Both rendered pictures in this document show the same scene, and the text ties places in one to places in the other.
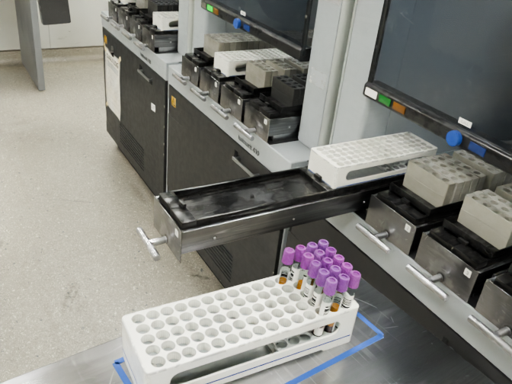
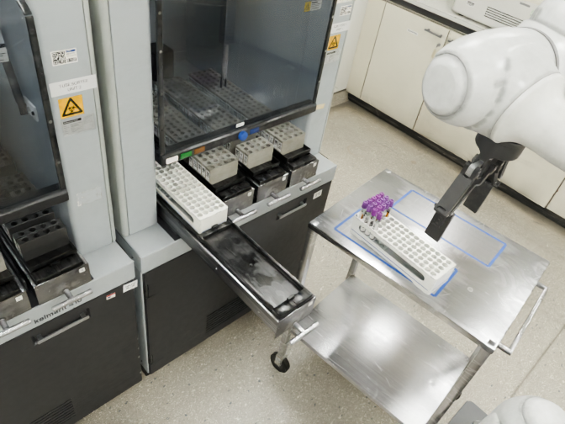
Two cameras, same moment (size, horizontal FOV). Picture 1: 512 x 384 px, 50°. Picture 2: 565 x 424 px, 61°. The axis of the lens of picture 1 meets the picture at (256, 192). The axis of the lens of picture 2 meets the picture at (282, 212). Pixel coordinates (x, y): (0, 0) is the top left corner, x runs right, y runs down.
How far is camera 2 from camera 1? 1.50 m
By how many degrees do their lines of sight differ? 83
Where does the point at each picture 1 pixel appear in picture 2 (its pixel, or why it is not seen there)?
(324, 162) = (217, 214)
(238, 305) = (396, 244)
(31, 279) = not seen: outside the picture
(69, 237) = not seen: outside the picture
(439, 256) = (269, 187)
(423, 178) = (222, 170)
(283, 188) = (229, 248)
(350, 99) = (137, 180)
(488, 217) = (261, 153)
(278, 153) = (113, 272)
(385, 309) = (342, 206)
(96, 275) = not seen: outside the picture
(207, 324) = (414, 253)
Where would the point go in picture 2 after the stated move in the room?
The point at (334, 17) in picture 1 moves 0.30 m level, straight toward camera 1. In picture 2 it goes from (91, 140) to (220, 151)
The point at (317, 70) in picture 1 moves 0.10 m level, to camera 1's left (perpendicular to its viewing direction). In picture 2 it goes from (86, 191) to (80, 218)
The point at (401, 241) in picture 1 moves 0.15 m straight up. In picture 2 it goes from (247, 203) to (251, 165)
